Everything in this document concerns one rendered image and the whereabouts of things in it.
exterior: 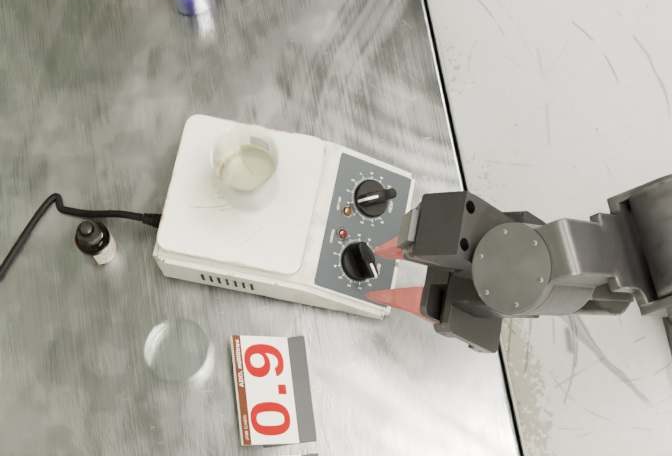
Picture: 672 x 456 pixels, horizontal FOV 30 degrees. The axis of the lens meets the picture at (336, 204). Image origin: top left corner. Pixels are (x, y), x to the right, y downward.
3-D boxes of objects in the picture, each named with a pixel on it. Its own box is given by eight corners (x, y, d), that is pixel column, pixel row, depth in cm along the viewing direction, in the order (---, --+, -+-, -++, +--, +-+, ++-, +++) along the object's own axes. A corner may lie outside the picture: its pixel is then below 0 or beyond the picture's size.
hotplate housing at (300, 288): (414, 182, 112) (421, 153, 104) (387, 324, 108) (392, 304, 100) (171, 135, 113) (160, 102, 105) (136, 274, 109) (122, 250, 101)
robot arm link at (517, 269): (491, 355, 77) (664, 296, 70) (456, 222, 79) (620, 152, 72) (584, 353, 86) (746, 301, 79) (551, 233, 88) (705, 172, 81)
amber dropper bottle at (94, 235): (77, 260, 109) (62, 239, 103) (89, 229, 110) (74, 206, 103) (110, 270, 109) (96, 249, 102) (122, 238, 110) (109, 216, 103)
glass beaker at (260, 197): (215, 156, 103) (206, 122, 96) (280, 151, 104) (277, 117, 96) (219, 226, 102) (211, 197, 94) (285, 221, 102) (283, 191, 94)
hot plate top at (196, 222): (329, 142, 104) (329, 138, 103) (299, 279, 101) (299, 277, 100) (188, 114, 105) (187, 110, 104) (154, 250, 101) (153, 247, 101)
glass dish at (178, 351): (213, 323, 108) (211, 318, 106) (210, 387, 106) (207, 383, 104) (150, 321, 108) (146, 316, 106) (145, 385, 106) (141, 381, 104)
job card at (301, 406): (304, 335, 108) (303, 326, 104) (317, 441, 105) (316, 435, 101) (233, 344, 107) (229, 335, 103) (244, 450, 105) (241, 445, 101)
